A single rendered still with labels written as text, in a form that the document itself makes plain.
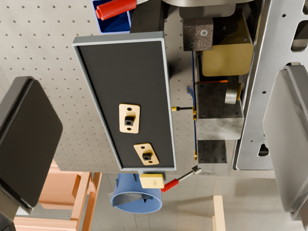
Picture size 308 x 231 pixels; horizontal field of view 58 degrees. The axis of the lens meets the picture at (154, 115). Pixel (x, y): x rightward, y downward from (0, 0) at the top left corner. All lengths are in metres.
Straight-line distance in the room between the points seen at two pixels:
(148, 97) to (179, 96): 0.65
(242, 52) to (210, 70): 0.07
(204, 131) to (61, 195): 2.20
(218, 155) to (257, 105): 0.21
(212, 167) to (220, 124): 0.27
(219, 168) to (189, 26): 0.52
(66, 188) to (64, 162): 1.04
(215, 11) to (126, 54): 0.16
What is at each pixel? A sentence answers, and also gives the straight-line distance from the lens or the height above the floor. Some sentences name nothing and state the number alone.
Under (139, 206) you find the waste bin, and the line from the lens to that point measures 2.69.
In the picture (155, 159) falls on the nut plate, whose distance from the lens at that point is 0.65.
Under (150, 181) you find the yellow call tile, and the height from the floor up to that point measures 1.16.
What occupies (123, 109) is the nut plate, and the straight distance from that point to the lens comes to 0.52.
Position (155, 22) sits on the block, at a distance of 0.73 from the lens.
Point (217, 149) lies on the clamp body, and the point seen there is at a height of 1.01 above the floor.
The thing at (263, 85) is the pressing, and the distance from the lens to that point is 0.72.
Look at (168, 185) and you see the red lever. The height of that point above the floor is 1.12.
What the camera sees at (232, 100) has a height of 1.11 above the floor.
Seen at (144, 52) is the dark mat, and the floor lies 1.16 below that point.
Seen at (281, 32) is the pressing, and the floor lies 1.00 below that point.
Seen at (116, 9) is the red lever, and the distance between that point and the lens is 0.42.
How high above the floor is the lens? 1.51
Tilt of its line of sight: 41 degrees down
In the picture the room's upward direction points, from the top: 175 degrees counter-clockwise
